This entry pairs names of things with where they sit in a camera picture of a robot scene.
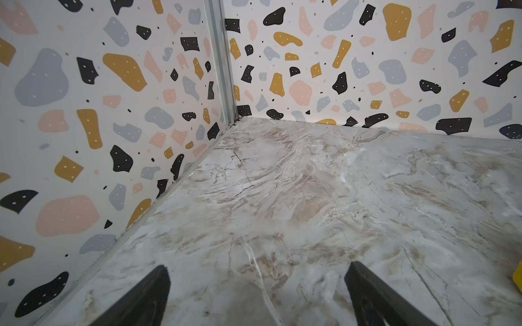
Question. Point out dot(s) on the aluminium corner post left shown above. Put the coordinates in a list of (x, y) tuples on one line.
[(214, 11)]

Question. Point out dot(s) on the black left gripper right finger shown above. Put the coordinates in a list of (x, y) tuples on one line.
[(376, 303)]

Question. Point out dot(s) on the yellow fake lemon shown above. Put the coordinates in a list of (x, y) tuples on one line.
[(517, 276)]

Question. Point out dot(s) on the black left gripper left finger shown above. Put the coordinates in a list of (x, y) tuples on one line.
[(144, 304)]

